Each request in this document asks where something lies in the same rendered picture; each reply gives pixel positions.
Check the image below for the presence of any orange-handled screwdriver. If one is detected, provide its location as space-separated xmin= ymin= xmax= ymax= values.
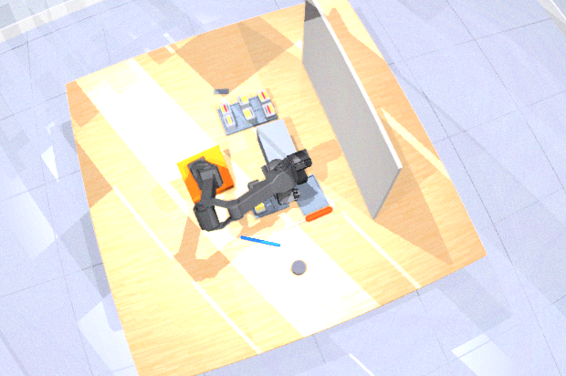
xmin=285 ymin=207 xmax=331 ymax=229

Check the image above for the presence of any grey flat panel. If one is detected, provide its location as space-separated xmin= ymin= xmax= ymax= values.
xmin=301 ymin=0 xmax=403 ymax=220

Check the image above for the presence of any grey round disc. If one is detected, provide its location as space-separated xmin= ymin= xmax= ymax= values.
xmin=291 ymin=260 xmax=306 ymax=276

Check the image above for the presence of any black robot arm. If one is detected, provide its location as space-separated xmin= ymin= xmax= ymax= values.
xmin=187 ymin=149 xmax=313 ymax=232

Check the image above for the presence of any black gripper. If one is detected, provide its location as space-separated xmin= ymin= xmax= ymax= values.
xmin=247 ymin=170 xmax=308 ymax=191

